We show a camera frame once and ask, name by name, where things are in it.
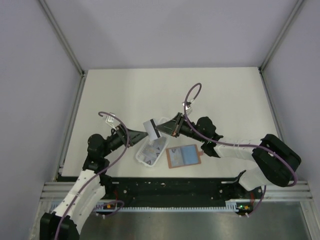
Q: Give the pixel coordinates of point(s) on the left aluminium frame post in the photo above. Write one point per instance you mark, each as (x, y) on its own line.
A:
(60, 36)

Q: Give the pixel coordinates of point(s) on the tan leather card holder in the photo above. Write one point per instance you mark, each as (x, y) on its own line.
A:
(191, 156)

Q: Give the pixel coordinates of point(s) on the silver VIP card 88888819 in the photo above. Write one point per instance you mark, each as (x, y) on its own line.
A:
(175, 157)

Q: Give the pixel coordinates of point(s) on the aluminium base frame rail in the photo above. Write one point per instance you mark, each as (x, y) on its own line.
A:
(299, 193)

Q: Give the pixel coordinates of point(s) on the aluminium frame post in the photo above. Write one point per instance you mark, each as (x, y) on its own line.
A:
(294, 13)
(60, 36)

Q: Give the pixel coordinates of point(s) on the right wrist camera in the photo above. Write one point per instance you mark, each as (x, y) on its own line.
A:
(188, 107)

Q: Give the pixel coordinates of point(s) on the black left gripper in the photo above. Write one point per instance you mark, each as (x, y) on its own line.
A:
(134, 136)

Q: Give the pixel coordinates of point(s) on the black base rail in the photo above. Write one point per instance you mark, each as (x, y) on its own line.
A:
(177, 192)

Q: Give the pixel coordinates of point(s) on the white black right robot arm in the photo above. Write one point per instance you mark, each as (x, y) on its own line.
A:
(276, 163)

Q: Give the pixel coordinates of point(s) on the grey card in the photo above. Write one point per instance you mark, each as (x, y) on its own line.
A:
(150, 128)

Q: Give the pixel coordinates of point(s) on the grey slotted cable duct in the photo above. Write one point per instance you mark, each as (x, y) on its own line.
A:
(229, 207)

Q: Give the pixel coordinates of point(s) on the right aluminium frame post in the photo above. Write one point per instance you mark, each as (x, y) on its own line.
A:
(294, 13)

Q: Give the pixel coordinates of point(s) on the white plastic basket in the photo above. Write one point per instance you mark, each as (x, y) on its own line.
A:
(148, 143)

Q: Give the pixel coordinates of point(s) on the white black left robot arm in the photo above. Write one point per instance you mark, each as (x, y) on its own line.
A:
(66, 221)

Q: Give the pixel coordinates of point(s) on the silver VIP card 88888815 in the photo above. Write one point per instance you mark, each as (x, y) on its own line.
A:
(160, 143)

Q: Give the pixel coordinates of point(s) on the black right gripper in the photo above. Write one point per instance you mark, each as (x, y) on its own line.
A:
(173, 127)

